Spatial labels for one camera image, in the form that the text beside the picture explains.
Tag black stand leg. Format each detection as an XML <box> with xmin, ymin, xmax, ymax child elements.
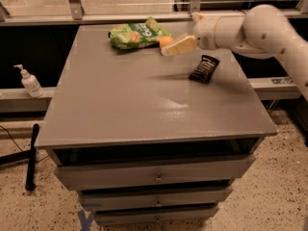
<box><xmin>25</xmin><ymin>124</ymin><xmax>39</xmax><ymax>192</ymax></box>

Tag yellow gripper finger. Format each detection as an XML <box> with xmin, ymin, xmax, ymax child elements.
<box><xmin>161</xmin><ymin>36</ymin><xmax>197</xmax><ymax>56</ymax></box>
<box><xmin>192</xmin><ymin>12</ymin><xmax>209</xmax><ymax>22</ymax></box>

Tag grey drawer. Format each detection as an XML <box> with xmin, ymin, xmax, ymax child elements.
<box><xmin>94</xmin><ymin>204</ymin><xmax>218</xmax><ymax>226</ymax></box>
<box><xmin>79</xmin><ymin>186</ymin><xmax>233</xmax><ymax>211</ymax></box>
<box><xmin>55</xmin><ymin>154</ymin><xmax>255</xmax><ymax>191</ymax></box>

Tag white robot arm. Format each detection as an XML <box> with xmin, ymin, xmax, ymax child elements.
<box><xmin>162</xmin><ymin>5</ymin><xmax>308</xmax><ymax>99</ymax></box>

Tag green rice chip bag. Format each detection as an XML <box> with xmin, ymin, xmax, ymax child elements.
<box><xmin>108</xmin><ymin>17</ymin><xmax>171</xmax><ymax>50</ymax></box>

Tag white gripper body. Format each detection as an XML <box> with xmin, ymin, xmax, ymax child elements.
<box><xmin>192</xmin><ymin>15</ymin><xmax>220</xmax><ymax>50</ymax></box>

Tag white pump soap bottle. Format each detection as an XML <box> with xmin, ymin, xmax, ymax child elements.
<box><xmin>15</xmin><ymin>64</ymin><xmax>43</xmax><ymax>98</ymax></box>

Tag orange fruit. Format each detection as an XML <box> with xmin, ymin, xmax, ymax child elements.
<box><xmin>159</xmin><ymin>36</ymin><xmax>173</xmax><ymax>48</ymax></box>

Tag grey drawer cabinet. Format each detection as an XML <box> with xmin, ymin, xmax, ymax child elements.
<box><xmin>35</xmin><ymin>20</ymin><xmax>279</xmax><ymax>227</ymax></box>

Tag middle grey drawer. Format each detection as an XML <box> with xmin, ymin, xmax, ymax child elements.
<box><xmin>79</xmin><ymin>186</ymin><xmax>233</xmax><ymax>211</ymax></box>

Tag black snack bar wrapper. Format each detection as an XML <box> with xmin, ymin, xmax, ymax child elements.
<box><xmin>189</xmin><ymin>55</ymin><xmax>219</xmax><ymax>85</ymax></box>

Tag bottom grey drawer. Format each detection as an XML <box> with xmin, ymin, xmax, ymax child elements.
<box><xmin>94</xmin><ymin>204</ymin><xmax>218</xmax><ymax>226</ymax></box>

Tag top grey drawer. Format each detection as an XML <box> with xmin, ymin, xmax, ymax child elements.
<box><xmin>55</xmin><ymin>154</ymin><xmax>255</xmax><ymax>191</ymax></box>

